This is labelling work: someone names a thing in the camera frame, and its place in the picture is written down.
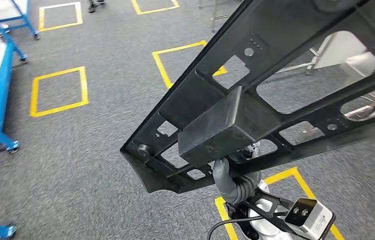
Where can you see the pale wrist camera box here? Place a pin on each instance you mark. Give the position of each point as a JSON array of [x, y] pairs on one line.
[[316, 222]]

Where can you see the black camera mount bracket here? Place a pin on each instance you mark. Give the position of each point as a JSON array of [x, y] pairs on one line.
[[235, 212]]

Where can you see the steel side table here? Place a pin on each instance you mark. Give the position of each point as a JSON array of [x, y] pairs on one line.
[[213, 16]]

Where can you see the black plastic frame part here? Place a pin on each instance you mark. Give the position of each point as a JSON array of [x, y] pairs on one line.
[[220, 132]]

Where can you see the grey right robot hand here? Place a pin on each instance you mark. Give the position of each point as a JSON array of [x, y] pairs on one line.
[[222, 179]]

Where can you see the yellow floor tape square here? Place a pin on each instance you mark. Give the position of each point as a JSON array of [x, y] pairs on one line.
[[283, 175]]

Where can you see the white cabinet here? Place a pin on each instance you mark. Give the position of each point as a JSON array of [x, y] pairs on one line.
[[340, 49]]

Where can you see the person's foot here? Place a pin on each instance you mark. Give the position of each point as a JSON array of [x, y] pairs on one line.
[[92, 6]]

